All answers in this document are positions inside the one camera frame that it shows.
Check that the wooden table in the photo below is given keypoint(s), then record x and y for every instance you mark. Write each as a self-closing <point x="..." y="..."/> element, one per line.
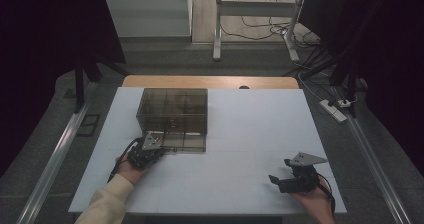
<point x="200" y="81"/>

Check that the black stand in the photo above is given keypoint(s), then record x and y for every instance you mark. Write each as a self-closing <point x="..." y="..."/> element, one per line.
<point x="79" y="84"/>
<point x="350" y="80"/>

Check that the dark curtain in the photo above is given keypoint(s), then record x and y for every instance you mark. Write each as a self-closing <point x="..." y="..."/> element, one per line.
<point x="393" y="50"/>
<point x="40" y="50"/>

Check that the white metal desk frame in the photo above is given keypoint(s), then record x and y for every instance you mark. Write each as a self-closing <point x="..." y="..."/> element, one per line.
<point x="218" y="34"/>

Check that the person's right hand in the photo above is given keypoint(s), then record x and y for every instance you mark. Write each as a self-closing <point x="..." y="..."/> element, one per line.
<point x="315" y="205"/>

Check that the white cabinet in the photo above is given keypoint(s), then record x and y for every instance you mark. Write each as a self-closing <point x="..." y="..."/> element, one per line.
<point x="146" y="14"/>

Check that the white plug adapter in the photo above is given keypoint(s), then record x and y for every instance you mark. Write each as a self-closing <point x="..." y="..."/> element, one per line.
<point x="346" y="103"/>

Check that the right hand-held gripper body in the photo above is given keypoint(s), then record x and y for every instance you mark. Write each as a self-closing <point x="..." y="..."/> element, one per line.
<point x="301" y="177"/>

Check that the white power strip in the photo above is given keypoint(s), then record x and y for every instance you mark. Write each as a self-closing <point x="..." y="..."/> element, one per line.
<point x="333" y="111"/>

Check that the black floor plate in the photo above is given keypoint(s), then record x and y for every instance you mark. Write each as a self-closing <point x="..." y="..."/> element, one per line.
<point x="88" y="125"/>

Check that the person's left hand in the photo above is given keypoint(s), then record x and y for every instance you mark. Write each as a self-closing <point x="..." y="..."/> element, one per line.
<point x="130" y="172"/>

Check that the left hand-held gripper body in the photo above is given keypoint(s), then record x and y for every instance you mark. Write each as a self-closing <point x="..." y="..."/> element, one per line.
<point x="148" y="149"/>

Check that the aluminium rail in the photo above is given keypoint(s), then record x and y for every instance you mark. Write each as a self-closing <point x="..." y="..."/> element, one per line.
<point x="53" y="164"/>
<point x="373" y="157"/>

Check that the smoky transparent drawer box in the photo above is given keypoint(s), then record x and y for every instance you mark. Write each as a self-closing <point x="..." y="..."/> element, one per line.
<point x="173" y="107"/>

